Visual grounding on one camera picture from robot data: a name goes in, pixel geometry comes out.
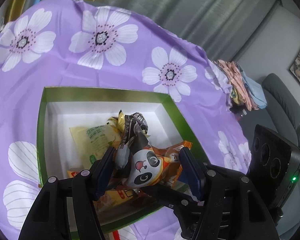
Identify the grey curtain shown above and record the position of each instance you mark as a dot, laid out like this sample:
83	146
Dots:
202	10

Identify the pale yellow snack packet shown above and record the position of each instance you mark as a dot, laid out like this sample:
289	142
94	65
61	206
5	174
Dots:
95	140

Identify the grey sofa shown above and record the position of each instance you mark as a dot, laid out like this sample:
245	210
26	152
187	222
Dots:
282	105

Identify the light blue cloth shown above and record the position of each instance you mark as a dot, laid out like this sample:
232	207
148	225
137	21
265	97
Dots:
255	92

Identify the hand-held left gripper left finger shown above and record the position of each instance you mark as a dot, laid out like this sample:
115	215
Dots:
103	172

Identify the yellow cracker packet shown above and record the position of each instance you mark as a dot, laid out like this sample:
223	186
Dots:
117	197

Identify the pile of folded clothes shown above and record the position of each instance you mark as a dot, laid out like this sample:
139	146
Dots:
230	75

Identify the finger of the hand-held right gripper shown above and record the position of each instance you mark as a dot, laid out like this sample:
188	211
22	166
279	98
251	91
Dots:
170	195
225	169

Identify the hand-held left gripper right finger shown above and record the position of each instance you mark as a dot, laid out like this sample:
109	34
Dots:
190	175

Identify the dark plastic bottle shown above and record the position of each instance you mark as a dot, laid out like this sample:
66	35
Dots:
240	113

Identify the green cardboard box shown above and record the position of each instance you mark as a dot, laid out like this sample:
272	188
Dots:
102	110

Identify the dark brown sesame snack packet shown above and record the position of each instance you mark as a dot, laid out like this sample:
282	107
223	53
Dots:
140	120

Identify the red snack packet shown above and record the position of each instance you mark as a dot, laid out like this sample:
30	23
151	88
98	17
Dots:
116	236

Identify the orange panda snack packet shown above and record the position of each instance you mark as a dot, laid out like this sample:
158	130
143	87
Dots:
142	170

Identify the purple floral cloth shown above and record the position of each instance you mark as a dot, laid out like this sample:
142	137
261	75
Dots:
65	75

